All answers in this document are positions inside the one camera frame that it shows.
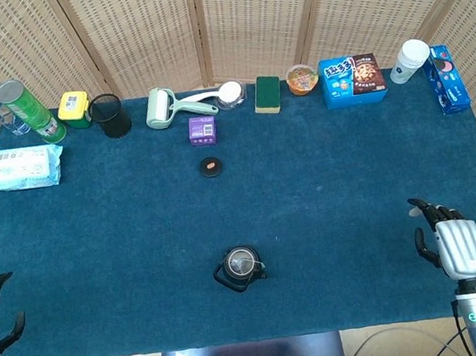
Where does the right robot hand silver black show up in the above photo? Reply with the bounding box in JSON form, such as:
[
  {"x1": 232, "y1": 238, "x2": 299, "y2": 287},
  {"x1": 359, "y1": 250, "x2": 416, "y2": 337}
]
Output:
[{"x1": 406, "y1": 189, "x2": 476, "y2": 286}]

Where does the small black round lid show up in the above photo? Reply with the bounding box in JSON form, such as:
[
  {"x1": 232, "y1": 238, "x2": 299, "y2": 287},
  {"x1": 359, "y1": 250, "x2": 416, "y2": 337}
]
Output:
[{"x1": 198, "y1": 155, "x2": 226, "y2": 180}]

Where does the blue table cloth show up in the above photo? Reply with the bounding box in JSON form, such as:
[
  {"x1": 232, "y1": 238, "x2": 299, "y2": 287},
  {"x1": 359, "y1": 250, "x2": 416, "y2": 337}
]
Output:
[{"x1": 0, "y1": 50, "x2": 476, "y2": 356}]

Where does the dark blue sandwich cookie box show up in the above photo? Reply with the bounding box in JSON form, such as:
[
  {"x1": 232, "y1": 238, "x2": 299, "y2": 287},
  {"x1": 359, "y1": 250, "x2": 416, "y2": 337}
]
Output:
[{"x1": 419, "y1": 41, "x2": 473, "y2": 118}]

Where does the light blue wet wipes pack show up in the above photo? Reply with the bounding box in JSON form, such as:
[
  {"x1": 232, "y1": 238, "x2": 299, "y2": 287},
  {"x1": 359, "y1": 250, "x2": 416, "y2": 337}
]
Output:
[{"x1": 0, "y1": 141, "x2": 69, "y2": 194}]

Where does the stack of white paper cups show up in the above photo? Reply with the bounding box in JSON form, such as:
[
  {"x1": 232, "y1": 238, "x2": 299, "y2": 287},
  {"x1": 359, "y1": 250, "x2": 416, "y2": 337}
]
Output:
[{"x1": 385, "y1": 37, "x2": 435, "y2": 87}]

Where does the blue brown cookie box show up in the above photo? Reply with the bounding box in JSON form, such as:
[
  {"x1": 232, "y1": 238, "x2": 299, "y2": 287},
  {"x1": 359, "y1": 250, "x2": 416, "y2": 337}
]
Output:
[{"x1": 318, "y1": 51, "x2": 390, "y2": 111}]

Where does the tall green cylindrical can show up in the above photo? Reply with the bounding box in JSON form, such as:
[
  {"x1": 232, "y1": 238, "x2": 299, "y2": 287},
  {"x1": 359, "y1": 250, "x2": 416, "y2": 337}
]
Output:
[{"x1": 0, "y1": 73, "x2": 69, "y2": 151}]

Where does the orange jelly cup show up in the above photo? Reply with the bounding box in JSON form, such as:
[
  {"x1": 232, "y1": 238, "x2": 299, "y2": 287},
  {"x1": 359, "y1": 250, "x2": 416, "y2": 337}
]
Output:
[{"x1": 284, "y1": 61, "x2": 323, "y2": 98}]

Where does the green container yellow lid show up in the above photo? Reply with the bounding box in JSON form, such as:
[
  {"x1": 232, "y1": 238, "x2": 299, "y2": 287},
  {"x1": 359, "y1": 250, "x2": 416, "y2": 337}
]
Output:
[{"x1": 54, "y1": 89, "x2": 96, "y2": 133}]

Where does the green yellow sponge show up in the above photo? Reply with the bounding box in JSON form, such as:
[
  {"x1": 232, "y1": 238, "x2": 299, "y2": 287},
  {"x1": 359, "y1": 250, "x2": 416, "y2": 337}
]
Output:
[{"x1": 250, "y1": 73, "x2": 285, "y2": 118}]

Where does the black mesh pen holder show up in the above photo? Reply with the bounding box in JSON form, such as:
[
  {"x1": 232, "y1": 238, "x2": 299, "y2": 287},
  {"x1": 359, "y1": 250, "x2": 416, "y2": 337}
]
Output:
[{"x1": 86, "y1": 90, "x2": 134, "y2": 143}]

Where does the white round container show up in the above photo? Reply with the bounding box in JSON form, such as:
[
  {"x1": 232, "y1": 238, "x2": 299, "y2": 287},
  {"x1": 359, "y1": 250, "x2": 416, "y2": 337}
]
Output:
[{"x1": 211, "y1": 79, "x2": 250, "y2": 112}]

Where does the pale green lint roller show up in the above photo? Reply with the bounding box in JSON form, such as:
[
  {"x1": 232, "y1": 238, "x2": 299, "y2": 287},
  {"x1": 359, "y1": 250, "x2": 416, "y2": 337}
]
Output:
[{"x1": 141, "y1": 79, "x2": 222, "y2": 133}]

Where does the small purple box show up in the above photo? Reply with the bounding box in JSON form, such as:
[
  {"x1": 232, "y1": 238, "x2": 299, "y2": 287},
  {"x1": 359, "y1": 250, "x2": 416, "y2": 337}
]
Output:
[{"x1": 186, "y1": 113, "x2": 220, "y2": 149}]

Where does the woven bamboo folding screen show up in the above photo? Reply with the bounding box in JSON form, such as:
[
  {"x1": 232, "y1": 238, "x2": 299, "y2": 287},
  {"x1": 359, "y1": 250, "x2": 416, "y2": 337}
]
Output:
[{"x1": 0, "y1": 0, "x2": 476, "y2": 306}]

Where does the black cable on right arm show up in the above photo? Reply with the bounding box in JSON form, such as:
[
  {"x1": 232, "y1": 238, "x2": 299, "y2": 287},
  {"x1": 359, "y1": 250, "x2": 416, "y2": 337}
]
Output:
[{"x1": 450, "y1": 299, "x2": 473, "y2": 356}]

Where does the black teapot with handle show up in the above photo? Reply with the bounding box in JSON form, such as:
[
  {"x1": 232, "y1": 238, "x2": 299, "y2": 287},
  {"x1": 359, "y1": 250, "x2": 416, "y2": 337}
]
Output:
[{"x1": 210, "y1": 241, "x2": 270, "y2": 297}]

